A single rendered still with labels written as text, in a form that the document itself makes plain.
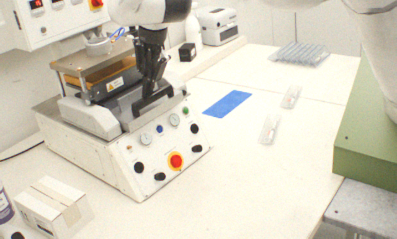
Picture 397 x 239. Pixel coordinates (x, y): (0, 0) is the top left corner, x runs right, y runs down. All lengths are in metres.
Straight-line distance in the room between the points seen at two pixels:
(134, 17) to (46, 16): 0.51
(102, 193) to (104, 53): 0.42
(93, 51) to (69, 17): 0.18
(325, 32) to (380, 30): 2.86
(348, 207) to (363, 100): 0.29
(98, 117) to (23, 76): 0.62
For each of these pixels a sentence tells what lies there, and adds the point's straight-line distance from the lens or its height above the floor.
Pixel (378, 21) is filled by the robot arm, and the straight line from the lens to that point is 0.63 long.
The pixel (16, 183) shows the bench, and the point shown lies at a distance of 1.41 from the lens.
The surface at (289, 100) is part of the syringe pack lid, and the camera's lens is 1.50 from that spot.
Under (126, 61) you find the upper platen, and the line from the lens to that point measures 1.26.
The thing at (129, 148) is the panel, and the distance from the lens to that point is 1.10.
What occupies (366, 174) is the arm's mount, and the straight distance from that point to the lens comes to 1.12.
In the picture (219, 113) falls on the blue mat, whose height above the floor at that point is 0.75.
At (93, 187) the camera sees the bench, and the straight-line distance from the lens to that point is 1.24.
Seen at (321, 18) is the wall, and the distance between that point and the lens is 3.48.
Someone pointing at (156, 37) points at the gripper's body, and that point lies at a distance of 0.98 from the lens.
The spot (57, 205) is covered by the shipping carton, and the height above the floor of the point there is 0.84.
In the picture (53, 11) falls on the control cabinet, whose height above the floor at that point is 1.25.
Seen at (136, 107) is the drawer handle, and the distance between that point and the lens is 1.07.
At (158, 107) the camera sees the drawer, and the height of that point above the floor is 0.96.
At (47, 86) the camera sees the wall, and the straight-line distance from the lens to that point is 1.70.
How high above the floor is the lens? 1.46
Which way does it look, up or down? 28 degrees down
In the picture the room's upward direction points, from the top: 8 degrees counter-clockwise
